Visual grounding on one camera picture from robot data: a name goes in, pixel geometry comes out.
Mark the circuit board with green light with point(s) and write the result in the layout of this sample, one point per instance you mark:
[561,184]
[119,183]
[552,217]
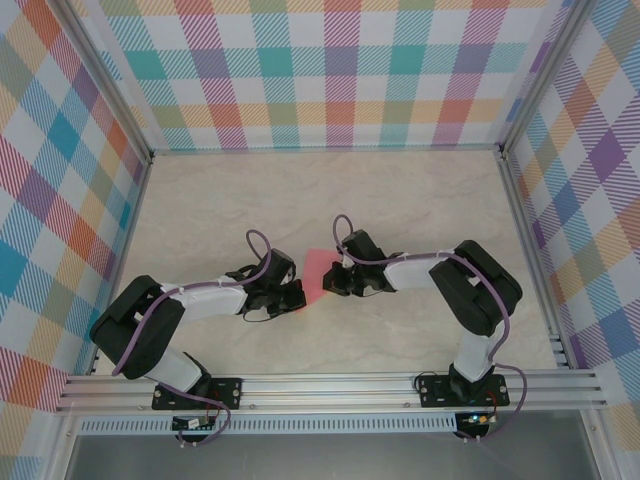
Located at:
[477,419]

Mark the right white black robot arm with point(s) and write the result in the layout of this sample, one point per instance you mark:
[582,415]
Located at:
[465,295]

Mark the aluminium corner post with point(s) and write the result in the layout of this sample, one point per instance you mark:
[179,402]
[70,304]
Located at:
[545,75]
[107,80]

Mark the wide aluminium mounting rail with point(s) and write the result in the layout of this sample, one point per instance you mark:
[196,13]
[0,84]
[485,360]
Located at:
[325,390]

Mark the black circuit board white label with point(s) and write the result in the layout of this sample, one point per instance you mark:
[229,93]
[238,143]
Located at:
[187,424]

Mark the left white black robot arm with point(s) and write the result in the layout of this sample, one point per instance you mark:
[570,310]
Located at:
[107,330]

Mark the thin aluminium wall rail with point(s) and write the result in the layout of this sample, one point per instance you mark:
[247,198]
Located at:
[325,149]

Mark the aluminium side rail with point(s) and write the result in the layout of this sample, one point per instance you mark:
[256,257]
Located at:
[531,250]

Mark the grey metal panel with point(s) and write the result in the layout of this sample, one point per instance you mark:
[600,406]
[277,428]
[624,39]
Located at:
[325,460]

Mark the pink cloth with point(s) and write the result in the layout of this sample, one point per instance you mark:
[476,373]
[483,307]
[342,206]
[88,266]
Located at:
[315,272]

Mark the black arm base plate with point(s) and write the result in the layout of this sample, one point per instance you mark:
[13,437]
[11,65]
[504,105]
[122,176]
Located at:
[227,392]
[432,390]

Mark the aluminium frame leg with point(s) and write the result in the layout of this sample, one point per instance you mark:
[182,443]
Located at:
[592,450]
[62,450]

